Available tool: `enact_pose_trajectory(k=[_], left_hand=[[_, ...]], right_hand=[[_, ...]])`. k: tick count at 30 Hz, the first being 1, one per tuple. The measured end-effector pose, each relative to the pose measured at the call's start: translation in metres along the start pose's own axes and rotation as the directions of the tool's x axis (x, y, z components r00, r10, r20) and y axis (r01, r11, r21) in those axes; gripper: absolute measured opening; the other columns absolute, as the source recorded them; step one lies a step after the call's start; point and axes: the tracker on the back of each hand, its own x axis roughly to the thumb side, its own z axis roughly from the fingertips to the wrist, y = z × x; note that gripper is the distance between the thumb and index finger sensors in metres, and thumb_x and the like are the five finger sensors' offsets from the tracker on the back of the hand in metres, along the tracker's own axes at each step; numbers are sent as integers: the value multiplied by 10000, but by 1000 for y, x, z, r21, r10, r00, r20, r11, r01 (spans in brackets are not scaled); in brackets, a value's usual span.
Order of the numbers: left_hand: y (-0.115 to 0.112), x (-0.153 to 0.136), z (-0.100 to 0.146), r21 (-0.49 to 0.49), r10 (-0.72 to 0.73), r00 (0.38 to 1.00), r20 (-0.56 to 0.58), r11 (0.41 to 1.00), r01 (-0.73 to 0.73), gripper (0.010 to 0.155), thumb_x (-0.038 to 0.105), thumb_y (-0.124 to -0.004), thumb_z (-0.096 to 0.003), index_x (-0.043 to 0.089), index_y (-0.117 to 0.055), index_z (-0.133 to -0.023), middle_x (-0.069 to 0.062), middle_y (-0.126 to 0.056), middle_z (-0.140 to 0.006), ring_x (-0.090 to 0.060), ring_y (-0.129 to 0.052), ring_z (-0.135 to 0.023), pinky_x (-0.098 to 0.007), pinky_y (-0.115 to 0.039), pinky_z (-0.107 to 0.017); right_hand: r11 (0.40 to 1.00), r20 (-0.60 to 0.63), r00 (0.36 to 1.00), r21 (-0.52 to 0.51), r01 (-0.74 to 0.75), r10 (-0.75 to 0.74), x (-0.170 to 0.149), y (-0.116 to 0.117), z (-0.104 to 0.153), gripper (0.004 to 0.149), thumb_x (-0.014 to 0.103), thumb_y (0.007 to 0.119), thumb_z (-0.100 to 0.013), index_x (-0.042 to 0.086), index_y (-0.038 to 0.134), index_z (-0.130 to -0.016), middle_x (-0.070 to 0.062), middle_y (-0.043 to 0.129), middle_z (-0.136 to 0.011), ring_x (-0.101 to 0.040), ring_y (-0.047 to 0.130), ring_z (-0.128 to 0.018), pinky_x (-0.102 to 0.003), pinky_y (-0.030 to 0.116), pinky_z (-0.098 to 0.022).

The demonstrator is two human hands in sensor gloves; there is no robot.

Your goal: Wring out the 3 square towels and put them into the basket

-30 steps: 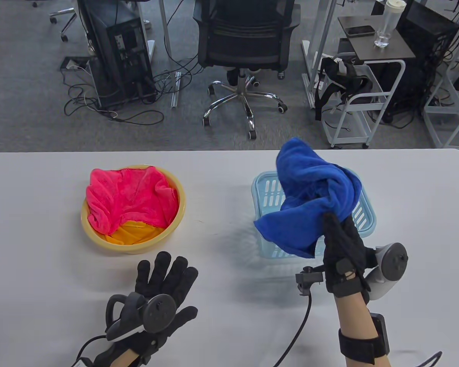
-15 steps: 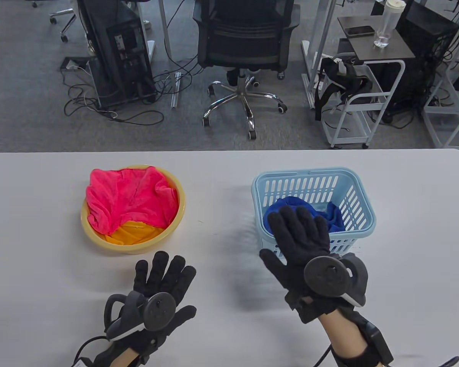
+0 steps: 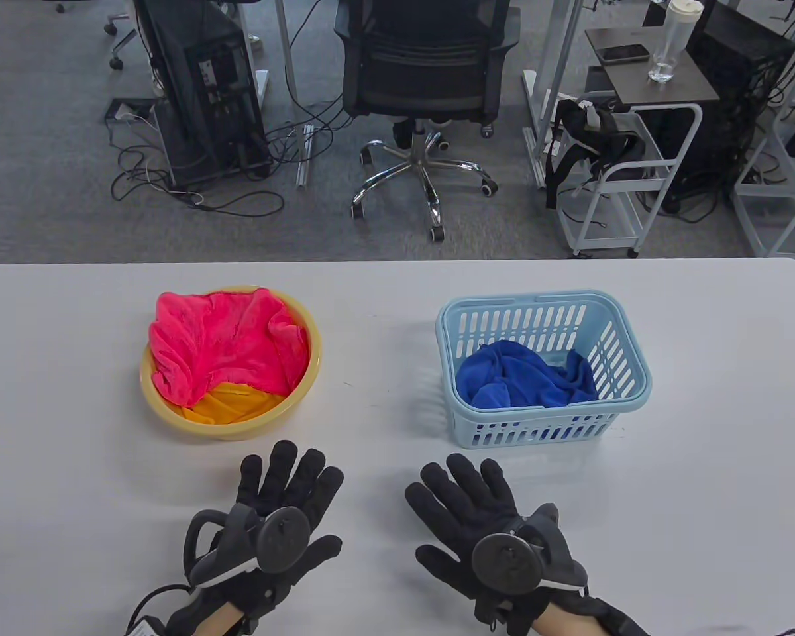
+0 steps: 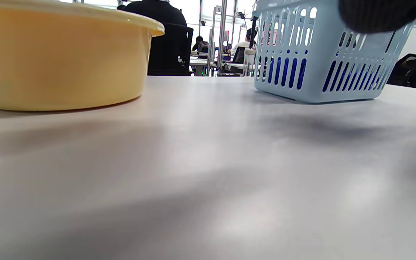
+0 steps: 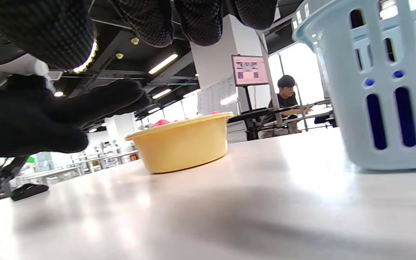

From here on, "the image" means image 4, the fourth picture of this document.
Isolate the person's left hand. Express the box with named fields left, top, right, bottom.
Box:
left=338, top=0, right=416, bottom=34

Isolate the light blue plastic basket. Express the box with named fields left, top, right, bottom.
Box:
left=252, top=0, right=416, bottom=104

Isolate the dark blue cloth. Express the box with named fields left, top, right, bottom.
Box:
left=257, top=56, right=390, bottom=92

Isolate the white background desk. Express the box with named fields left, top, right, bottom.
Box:
left=189, top=58, right=216, bottom=77

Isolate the black office chair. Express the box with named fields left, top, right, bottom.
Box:
left=147, top=22, right=194, bottom=76

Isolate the yellow plastic basin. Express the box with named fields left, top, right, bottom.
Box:
left=0, top=0, right=165, bottom=112

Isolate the metal frame pole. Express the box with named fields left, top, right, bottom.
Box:
left=217, top=0, right=229, bottom=74

